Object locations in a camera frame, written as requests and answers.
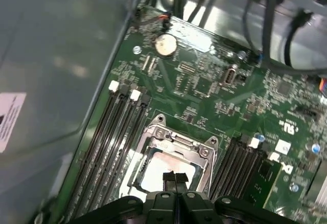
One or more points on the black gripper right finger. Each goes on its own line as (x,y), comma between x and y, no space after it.
(194,208)

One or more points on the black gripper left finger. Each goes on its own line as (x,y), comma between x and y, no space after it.
(163,208)

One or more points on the metal socket cover frame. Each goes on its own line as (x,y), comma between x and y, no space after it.
(168,148)

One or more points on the CPU socket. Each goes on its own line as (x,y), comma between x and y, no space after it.
(156,132)

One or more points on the RAM slot black latches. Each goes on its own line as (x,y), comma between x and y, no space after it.
(106,145)
(133,137)
(228,170)

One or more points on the green RAM stick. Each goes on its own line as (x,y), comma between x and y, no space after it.
(265,180)

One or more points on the silver blue capacitor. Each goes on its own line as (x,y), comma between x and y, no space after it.
(316,148)
(293,187)
(260,137)

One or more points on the green motherboard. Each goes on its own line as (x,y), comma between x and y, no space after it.
(255,122)

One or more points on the internal USB port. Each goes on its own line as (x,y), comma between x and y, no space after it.
(230,76)

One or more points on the motherboard mounting screw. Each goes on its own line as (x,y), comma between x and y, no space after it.
(137,50)

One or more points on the round coin cell battery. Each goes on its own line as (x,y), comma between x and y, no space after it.
(166,46)

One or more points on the white warning sticker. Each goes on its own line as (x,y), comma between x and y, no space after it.
(11,122)

